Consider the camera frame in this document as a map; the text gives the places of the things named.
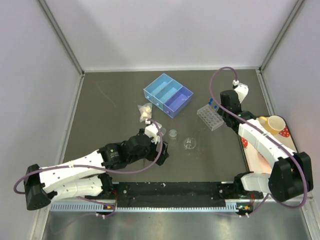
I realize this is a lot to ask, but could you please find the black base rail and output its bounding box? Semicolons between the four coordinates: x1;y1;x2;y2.
84;181;253;208

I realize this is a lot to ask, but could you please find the middle blue drawer box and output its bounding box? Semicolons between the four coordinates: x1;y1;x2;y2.
153;79;182;109

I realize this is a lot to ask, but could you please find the clear plastic funnel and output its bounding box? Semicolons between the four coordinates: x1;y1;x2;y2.
161;128;167;135

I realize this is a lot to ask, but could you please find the light blue drawer box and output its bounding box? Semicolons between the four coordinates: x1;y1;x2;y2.
143;73;173;100

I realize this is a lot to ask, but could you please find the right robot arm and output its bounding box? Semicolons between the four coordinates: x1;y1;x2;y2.
217;89;314;202

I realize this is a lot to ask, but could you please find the yellow cup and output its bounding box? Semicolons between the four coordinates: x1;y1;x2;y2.
258;115;286;136

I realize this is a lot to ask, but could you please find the clear bag of corks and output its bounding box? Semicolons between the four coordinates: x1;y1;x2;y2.
137;102;153;123

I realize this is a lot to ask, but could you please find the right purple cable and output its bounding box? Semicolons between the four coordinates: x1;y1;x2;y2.
209;66;309;208

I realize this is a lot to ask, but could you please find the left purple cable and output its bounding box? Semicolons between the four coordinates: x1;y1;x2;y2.
13;119;164;195

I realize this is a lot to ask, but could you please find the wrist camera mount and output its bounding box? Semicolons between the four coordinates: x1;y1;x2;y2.
144;119;162;144
232;79;249;104

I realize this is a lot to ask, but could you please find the glass stoppered bottle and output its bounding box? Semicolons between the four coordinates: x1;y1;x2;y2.
168;129;178;140

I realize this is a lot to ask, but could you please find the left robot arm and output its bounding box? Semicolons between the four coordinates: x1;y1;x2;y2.
23;131;169;211

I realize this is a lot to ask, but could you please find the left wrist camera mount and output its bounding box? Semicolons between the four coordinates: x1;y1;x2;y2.
144;119;162;144

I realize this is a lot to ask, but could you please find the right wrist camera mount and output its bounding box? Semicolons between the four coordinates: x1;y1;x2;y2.
232;79;249;104

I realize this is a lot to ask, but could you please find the clear glass beaker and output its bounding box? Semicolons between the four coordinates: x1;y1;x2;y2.
183;137;197;150

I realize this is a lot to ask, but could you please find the clear test tube rack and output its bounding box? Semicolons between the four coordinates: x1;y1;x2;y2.
197;104;224;131

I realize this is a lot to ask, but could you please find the grey slotted cable duct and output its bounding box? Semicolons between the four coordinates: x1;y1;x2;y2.
49;201;252;213

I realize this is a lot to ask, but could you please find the purple cable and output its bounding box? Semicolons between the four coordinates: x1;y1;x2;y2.
13;119;164;195
209;66;309;208

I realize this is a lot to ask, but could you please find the purple drawer box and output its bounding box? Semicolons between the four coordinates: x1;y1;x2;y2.
163;86;194;119

